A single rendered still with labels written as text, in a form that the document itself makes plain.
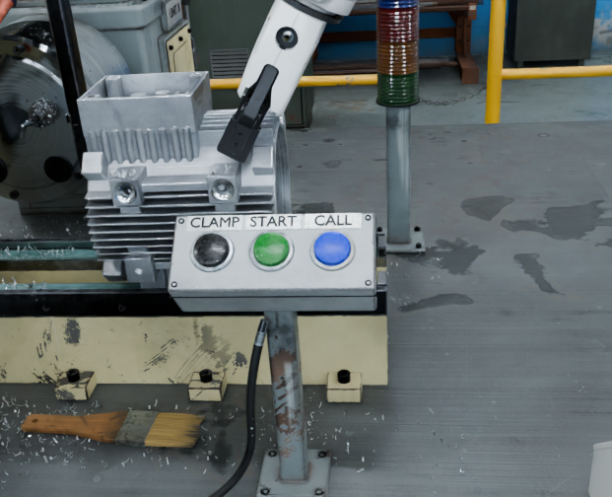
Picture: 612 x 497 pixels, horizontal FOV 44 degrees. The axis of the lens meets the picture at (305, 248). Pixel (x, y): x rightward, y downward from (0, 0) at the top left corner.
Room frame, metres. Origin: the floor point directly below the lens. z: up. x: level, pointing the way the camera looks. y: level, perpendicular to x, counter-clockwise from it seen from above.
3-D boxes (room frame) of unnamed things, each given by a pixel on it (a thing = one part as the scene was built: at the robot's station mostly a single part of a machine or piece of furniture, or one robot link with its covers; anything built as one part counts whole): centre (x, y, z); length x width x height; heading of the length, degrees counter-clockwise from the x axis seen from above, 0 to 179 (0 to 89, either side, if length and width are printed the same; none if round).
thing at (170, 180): (0.81, 0.12, 1.02); 0.20 x 0.19 x 0.19; 85
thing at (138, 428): (0.67, 0.23, 0.80); 0.21 x 0.05 x 0.01; 80
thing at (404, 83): (1.08, -0.15, 1.05); 0.06 x 0.06 x 0.04
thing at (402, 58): (1.08, -0.15, 1.10); 0.06 x 0.06 x 0.04
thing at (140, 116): (0.81, 0.16, 1.11); 0.12 x 0.11 x 0.07; 85
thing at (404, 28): (1.08, -0.15, 1.14); 0.06 x 0.06 x 0.04
